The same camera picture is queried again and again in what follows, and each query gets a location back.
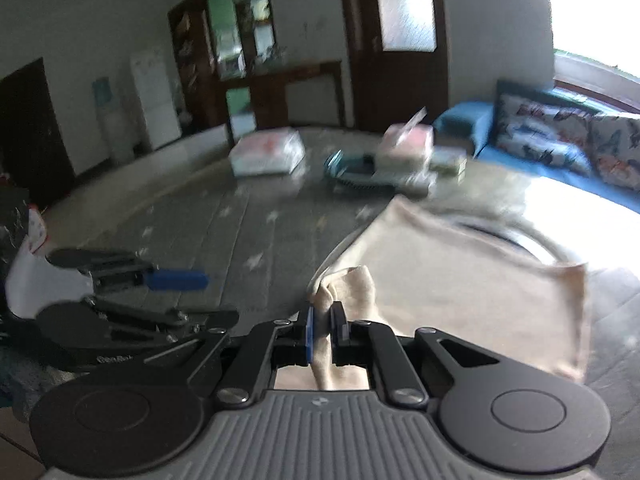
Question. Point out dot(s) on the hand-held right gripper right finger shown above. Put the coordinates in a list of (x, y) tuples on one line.
[(340, 340)]

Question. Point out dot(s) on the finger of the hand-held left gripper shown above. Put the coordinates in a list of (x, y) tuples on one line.
[(165, 322), (180, 280)]

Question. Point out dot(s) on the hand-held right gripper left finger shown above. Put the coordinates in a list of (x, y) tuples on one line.
[(309, 332)]

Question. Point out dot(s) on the cream knit garment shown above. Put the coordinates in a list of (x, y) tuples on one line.
[(450, 285)]

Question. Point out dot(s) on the dark wooden door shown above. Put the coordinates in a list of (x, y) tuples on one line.
[(30, 135)]

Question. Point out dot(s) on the white plastic wrapped package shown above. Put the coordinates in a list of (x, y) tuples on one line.
[(267, 152)]

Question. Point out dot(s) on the teal and black brush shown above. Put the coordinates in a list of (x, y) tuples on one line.
[(355, 172)]

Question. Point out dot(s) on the water dispenser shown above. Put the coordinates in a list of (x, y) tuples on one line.
[(112, 120)]

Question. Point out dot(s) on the white refrigerator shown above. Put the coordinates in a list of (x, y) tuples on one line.
[(155, 100)]

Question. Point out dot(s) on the small green box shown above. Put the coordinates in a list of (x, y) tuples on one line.
[(450, 165)]

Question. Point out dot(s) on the pink tissue box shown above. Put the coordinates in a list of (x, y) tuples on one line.
[(405, 137)]

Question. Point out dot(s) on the round black induction cooker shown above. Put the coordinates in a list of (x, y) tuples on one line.
[(530, 240)]

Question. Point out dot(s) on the dark wooden cabinet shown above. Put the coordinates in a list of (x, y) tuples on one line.
[(200, 60)]

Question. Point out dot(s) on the blue sofa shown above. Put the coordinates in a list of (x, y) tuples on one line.
[(465, 120)]

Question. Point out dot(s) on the flat butterfly print cushion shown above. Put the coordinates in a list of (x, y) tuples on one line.
[(545, 132)]

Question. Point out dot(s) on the large butterfly print cushion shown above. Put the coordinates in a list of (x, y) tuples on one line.
[(617, 150)]

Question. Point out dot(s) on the wooden door with frosted glass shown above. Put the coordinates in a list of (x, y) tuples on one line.
[(405, 10)]

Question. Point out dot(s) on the window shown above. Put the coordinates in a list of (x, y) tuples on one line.
[(595, 10)]

